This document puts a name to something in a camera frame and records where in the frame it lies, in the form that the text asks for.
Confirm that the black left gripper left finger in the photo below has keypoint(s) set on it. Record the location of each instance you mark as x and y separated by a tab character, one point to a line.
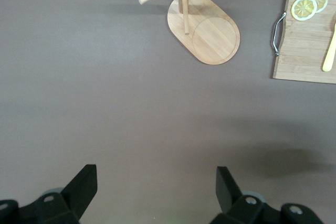
52	208

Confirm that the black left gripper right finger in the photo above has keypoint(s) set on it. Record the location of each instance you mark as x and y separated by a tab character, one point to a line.
244	208

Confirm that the wooden mug tree rack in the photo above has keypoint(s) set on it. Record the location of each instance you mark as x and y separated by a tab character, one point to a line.
210	37

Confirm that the brown table mat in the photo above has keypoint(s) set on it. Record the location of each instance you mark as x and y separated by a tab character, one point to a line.
105	103

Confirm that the bamboo cutting board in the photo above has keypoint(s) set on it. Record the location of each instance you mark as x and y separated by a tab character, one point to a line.
302	51

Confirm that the yellow plastic fork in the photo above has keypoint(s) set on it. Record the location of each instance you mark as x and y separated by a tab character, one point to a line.
329	56

